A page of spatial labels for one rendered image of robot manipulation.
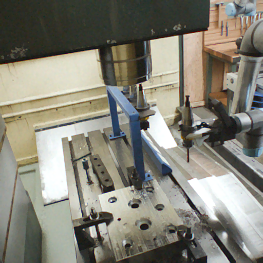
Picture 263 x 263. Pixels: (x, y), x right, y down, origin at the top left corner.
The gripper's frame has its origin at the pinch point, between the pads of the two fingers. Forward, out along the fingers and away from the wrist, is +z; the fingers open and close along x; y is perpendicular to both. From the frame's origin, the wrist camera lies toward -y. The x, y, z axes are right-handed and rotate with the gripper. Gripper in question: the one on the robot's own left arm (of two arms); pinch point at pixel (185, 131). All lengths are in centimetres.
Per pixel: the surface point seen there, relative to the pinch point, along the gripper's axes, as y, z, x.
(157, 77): 11, -28, 100
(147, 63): -27.8, 14.3, -6.3
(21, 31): -41, 44, -13
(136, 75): -25.6, 18.2, -8.0
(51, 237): 57, 59, 26
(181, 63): 4, -47, 100
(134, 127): 1.4, 14.6, 13.7
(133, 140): 6.9, 15.8, 13.7
